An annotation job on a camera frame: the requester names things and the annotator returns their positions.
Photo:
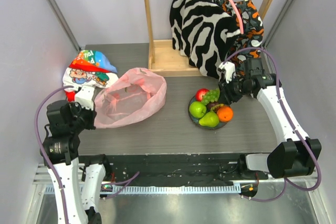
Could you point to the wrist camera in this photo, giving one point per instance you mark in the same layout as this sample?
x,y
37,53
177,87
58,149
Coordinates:
x,y
85,97
227,71

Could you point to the white cable duct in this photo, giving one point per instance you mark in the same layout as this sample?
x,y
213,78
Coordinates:
x,y
152,190

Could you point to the wooden clothes rack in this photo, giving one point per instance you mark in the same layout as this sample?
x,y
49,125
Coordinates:
x,y
166,61

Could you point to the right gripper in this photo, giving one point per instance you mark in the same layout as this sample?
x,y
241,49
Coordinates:
x,y
227,90

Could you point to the pink plastic bag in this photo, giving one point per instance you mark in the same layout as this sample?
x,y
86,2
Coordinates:
x,y
134,97

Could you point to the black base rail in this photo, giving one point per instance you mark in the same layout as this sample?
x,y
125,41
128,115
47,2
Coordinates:
x,y
176,170

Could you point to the blue ceramic plate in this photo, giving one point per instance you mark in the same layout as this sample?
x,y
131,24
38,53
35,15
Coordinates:
x,y
196,120

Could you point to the green fake grapes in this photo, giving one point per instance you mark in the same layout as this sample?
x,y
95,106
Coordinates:
x,y
211,96

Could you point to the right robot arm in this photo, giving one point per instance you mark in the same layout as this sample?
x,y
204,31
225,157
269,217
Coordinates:
x,y
295,151

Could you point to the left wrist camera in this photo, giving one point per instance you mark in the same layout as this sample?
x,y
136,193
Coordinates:
x,y
85,97

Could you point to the zebra pattern garment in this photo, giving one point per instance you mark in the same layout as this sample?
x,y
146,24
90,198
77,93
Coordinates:
x,y
203,32

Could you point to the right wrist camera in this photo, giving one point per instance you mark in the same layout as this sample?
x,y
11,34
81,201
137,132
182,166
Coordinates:
x,y
227,71

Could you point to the colourful cartoon cloth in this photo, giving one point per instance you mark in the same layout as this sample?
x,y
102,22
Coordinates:
x,y
89,68

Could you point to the green fake pear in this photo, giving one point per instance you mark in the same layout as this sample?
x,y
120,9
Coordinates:
x,y
210,119

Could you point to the fake orange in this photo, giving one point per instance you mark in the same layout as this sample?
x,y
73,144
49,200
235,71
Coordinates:
x,y
225,114

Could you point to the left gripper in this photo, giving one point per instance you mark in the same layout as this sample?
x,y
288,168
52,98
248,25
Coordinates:
x,y
92,114

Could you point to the red fake apple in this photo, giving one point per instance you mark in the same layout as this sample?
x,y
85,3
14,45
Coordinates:
x,y
200,93

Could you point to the dark red fake plum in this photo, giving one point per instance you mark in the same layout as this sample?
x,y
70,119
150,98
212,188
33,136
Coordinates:
x,y
212,106

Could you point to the green fake apple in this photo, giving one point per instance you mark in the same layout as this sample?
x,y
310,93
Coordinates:
x,y
197,109

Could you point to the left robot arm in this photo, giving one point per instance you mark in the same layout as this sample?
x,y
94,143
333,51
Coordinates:
x,y
77,196

